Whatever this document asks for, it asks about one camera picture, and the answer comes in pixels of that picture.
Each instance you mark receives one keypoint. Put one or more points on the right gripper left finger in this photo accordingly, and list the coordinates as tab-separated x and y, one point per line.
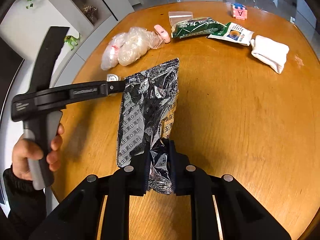
98	207

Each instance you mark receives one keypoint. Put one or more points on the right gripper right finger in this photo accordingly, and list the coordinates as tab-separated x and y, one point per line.
221	208

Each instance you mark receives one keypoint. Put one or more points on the yellow foil lid cup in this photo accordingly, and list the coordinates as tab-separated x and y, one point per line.
112	77

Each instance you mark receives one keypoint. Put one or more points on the silver foil printed bag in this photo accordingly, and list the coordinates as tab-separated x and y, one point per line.
146	118

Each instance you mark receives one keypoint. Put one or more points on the clear plastic bag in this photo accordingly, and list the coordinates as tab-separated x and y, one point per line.
137	43

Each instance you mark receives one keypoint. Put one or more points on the pink small case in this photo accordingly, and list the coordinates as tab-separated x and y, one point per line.
162	33

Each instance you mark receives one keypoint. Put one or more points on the clear plastic cup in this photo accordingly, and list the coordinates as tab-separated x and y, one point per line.
177	16

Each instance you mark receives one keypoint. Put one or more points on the white cloth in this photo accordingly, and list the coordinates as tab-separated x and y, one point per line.
270	52

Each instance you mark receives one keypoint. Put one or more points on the green snack packet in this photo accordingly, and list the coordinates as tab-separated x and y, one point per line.
195	27

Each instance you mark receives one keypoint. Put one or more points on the white snack sachet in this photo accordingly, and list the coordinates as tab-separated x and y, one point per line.
233	32

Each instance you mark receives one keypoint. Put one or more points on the colourful foam puzzle cube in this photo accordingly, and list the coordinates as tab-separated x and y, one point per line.
239	11

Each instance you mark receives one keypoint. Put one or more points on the plastic bag with red print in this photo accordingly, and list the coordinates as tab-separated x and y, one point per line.
110	56

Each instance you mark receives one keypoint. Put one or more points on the black sleeve left forearm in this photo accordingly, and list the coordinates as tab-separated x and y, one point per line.
27	207

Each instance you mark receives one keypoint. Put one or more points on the person left hand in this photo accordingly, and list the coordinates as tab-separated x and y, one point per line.
25	149

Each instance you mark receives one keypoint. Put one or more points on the green toy dinosaur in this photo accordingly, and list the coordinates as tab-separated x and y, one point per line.
72	41

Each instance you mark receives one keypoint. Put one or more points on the dried flower vase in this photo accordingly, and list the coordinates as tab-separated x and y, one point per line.
91	13

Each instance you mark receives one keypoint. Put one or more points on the white sideboard cabinet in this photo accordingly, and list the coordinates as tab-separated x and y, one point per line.
64	73

